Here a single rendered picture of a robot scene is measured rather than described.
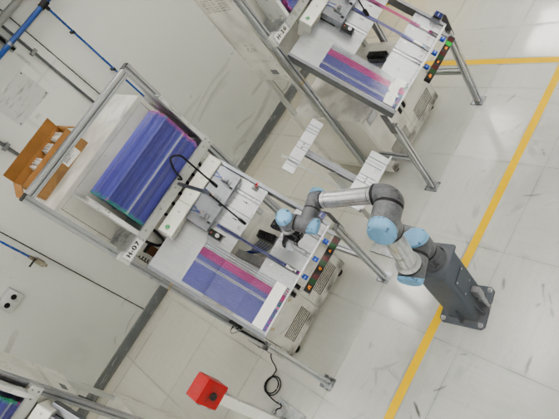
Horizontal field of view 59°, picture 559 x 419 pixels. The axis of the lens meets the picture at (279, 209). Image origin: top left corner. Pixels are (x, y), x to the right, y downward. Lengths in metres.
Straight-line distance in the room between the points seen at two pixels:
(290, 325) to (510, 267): 1.31
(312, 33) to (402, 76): 0.59
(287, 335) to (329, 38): 1.82
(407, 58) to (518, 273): 1.38
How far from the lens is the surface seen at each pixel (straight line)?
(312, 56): 3.02
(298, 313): 3.15
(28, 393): 2.64
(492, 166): 3.39
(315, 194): 2.18
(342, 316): 3.24
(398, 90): 3.01
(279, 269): 2.59
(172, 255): 2.64
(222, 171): 2.66
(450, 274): 2.49
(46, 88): 3.85
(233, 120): 4.55
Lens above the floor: 2.59
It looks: 40 degrees down
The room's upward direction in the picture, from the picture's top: 47 degrees counter-clockwise
